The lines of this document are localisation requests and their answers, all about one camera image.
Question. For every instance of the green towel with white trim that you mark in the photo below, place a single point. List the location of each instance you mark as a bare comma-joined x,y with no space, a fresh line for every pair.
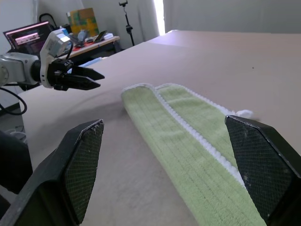
176,164

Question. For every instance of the cardboard box with green patches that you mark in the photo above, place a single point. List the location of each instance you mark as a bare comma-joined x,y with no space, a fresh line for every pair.
84,21

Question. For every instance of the black tripod with phone holder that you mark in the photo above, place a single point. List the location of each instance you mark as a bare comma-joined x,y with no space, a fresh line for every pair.
129,28

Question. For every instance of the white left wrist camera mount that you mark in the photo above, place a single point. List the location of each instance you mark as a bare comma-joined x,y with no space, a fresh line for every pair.
45,53

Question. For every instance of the dark tilted tablet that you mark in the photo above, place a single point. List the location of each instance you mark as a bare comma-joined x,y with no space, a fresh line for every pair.
100,36

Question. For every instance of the dark rounded object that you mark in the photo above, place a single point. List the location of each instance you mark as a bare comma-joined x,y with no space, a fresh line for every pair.
14,162

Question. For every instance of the grey object on desk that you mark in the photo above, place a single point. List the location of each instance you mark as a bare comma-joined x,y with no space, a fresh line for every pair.
81,35

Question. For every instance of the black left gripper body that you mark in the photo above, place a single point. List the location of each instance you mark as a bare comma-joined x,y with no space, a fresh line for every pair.
57,75

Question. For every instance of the wooden desk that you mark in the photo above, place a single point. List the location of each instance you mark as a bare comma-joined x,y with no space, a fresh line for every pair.
94,47

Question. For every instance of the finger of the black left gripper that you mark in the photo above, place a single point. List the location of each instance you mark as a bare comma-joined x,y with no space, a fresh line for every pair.
87,71
82,84

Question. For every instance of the small white box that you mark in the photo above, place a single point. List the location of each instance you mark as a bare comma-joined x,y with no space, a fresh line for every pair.
107,36

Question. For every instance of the black monitor with pink screen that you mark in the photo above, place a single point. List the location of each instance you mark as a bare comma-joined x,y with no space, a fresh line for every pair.
28,35

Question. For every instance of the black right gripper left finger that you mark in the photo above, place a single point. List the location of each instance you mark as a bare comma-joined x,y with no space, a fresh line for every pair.
49,188

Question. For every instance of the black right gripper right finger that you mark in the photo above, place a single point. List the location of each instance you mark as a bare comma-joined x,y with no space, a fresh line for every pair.
265,169

